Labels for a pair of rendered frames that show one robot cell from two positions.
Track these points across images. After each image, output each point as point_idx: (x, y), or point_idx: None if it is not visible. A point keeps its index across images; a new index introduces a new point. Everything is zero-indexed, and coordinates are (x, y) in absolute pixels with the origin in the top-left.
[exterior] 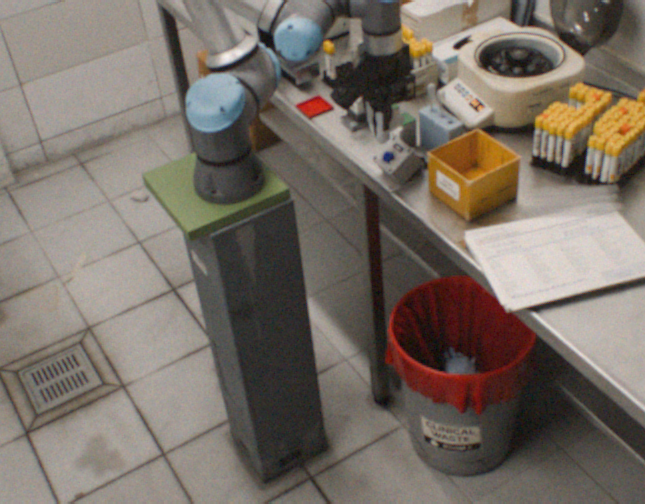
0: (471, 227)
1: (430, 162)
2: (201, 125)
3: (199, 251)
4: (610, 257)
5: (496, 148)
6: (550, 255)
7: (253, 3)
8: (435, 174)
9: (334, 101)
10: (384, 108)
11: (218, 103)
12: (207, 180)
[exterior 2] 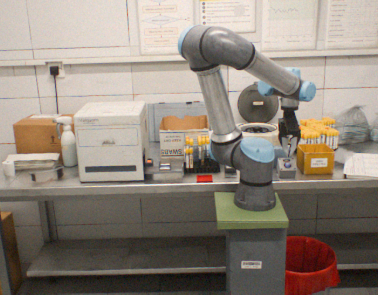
0: (337, 174)
1: (306, 157)
2: (268, 158)
3: (257, 252)
4: None
5: (310, 147)
6: (371, 165)
7: (292, 77)
8: (310, 161)
9: (293, 131)
10: (299, 132)
11: (269, 144)
12: (266, 196)
